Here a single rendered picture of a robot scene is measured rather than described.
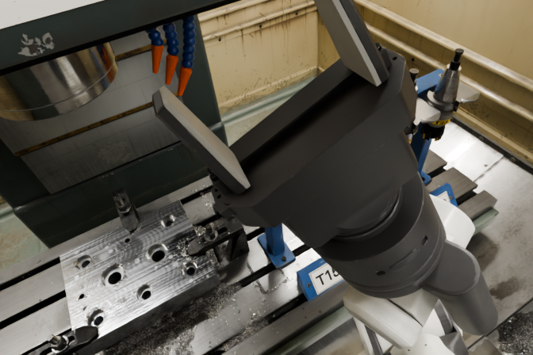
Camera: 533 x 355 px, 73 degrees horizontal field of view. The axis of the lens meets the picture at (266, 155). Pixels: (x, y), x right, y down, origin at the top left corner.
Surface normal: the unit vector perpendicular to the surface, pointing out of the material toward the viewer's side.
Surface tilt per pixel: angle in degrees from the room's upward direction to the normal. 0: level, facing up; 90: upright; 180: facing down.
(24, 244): 0
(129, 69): 90
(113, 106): 91
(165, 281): 0
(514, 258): 24
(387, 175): 80
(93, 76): 90
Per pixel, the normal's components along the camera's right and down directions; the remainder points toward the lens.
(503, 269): -0.43, -0.47
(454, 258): -0.52, -0.59
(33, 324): -0.08, -0.69
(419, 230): 0.63, 0.22
